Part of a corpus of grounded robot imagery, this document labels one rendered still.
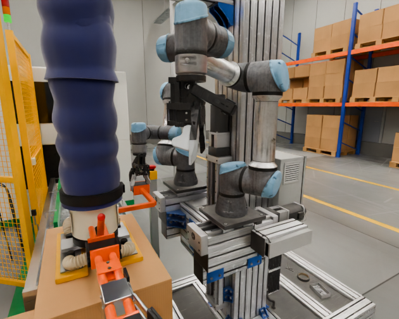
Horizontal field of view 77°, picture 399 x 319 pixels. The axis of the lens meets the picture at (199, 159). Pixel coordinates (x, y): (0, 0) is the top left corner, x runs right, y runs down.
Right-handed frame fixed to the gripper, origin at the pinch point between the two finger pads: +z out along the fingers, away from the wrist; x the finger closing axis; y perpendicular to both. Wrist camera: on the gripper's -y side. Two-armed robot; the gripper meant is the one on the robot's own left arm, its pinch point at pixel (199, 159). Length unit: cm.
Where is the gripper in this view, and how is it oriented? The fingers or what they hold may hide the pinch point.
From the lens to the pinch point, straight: 63.4
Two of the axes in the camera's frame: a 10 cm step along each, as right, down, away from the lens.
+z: 0.0, 9.8, 2.1
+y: -9.8, -0.4, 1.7
